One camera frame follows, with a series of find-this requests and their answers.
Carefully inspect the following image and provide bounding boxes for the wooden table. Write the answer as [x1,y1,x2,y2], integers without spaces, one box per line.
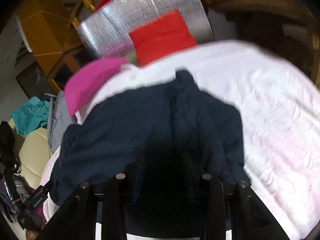
[210,0,320,85]

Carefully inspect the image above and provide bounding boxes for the black garment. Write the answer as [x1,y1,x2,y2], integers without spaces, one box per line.
[0,120,22,174]

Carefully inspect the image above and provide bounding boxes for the red folded cloth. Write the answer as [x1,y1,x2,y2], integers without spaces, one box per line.
[129,9,198,66]

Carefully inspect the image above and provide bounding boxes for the navy zip jacket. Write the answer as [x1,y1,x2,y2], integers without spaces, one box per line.
[49,70,252,238]

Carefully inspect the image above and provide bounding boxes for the grey knit sweater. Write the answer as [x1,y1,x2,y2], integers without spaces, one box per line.
[14,180,29,204]

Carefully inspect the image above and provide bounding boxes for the silver foil board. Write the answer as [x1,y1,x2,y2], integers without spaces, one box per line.
[77,0,213,58]

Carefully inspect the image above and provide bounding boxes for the cream leather sofa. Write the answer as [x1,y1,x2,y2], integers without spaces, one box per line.
[7,120,54,200]

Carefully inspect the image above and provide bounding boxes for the white textured blanket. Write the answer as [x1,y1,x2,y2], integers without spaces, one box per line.
[41,40,320,240]

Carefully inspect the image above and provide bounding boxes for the magenta fleece garment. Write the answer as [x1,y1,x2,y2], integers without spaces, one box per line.
[35,205,48,224]

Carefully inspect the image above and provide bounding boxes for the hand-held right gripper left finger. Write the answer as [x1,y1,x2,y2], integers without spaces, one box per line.
[41,152,147,240]

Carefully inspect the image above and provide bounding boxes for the wooden cabinet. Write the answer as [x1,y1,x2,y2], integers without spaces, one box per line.
[46,47,93,92]

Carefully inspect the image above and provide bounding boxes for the grey garment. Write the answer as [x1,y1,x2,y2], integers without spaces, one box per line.
[47,91,77,153]

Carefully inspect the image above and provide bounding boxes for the magenta folded cloth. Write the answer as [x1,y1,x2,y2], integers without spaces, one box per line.
[64,57,128,117]

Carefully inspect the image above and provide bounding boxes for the dark quilted jacket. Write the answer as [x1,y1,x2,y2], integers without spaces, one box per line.
[0,165,20,225]

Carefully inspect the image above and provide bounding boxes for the teal garment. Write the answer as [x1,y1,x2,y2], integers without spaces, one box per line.
[11,97,50,135]

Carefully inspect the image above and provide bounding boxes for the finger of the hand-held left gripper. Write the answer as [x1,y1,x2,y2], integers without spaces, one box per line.
[37,181,54,195]

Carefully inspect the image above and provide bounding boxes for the yellow wooden furniture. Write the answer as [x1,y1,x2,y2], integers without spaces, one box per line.
[19,0,83,60]

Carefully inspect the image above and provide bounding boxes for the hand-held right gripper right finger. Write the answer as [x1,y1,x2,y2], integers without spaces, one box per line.
[182,152,292,240]

